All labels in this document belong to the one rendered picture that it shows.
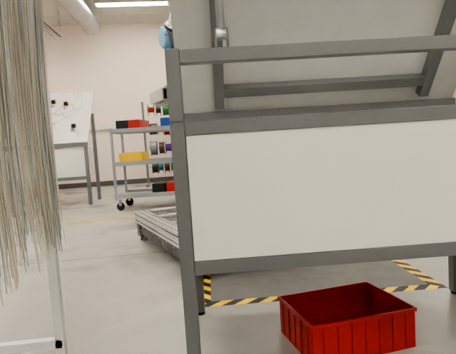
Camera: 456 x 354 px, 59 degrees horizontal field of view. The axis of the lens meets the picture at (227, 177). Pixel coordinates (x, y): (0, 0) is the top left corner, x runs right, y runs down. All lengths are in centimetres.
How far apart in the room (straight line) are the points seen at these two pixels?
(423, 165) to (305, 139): 35
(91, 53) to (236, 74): 756
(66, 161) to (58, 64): 360
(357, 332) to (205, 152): 77
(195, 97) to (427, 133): 89
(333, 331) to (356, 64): 102
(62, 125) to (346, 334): 539
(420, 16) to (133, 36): 771
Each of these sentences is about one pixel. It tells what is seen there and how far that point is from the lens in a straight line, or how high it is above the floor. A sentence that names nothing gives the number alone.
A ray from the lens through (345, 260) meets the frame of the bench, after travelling 125.
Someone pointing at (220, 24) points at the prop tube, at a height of 106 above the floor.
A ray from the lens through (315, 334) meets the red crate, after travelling 140.
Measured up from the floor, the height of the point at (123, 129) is 97.
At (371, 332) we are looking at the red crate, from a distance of 150.
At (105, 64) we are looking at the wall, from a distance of 903.
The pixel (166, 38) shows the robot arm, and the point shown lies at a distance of 232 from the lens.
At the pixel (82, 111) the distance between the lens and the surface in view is 640.
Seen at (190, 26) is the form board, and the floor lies 116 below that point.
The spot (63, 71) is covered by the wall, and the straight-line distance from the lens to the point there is 919.
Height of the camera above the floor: 73
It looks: 5 degrees down
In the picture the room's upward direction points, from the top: 4 degrees counter-clockwise
